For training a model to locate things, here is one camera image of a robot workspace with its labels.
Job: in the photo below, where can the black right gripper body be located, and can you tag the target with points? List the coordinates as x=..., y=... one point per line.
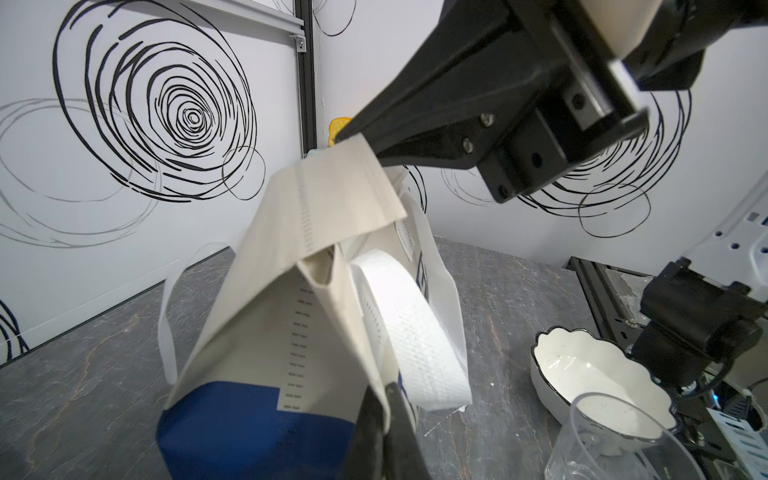
x=588, y=103

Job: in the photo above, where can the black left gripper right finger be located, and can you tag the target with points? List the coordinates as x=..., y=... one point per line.
x=402, y=456

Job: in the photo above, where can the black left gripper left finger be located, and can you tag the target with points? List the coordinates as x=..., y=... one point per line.
x=365, y=457

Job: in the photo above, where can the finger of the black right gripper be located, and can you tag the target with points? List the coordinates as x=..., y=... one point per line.
x=482, y=70

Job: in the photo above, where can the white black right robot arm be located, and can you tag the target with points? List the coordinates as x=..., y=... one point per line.
x=703, y=307

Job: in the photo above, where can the left yellow toast slice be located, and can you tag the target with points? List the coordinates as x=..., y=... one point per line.
x=336, y=125

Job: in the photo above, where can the white scalloped plate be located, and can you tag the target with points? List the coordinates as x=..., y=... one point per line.
x=567, y=363

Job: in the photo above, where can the clear plastic cup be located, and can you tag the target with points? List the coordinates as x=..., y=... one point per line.
x=605, y=437

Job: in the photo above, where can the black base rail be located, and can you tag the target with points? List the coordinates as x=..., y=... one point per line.
x=613, y=295

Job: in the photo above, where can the white slotted cable duct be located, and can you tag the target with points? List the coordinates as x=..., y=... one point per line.
x=748, y=446

